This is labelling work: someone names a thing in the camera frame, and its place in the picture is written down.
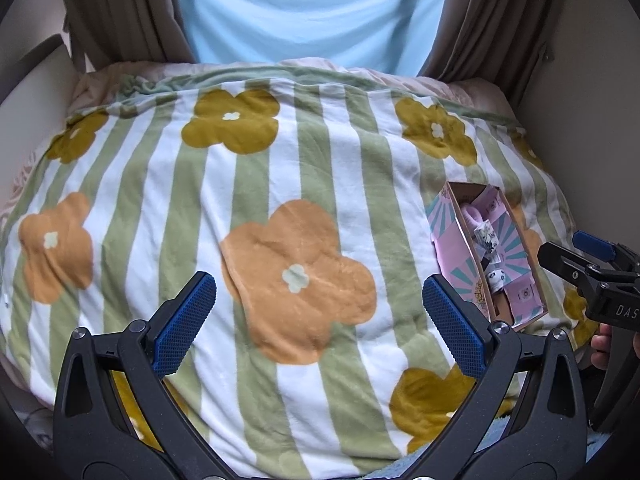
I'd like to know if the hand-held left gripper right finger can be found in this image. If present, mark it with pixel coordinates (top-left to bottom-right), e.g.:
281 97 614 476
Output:
415 275 587 480

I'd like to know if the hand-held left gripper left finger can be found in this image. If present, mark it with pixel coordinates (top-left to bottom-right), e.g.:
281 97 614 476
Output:
51 270 221 480

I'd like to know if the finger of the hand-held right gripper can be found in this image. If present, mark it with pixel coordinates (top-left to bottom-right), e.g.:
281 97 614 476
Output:
537 241 601 293
572 230 633 264

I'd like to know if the black and white tissue packet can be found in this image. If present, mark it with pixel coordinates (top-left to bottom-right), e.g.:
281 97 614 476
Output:
472 220 501 256

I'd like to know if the pink printed cardboard box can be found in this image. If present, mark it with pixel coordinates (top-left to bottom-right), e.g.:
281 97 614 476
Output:
427 181 548 333

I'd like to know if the person's right hand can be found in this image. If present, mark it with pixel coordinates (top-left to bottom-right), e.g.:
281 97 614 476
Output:
590 322 614 369

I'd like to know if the purple scrunchie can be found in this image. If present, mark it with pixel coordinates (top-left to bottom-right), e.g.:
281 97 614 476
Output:
460 201 488 226

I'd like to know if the striped flower print blanket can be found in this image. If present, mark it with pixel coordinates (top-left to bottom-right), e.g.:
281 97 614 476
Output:
0 67 576 478

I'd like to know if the beige curtain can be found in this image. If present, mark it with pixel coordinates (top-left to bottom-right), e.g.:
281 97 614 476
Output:
422 0 571 83
55 0 196 73

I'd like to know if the white padded headboard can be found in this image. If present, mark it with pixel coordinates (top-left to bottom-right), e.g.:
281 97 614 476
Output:
0 35 83 201

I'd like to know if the light blue sheer curtain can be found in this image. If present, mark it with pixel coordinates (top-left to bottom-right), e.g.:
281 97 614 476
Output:
170 0 456 78

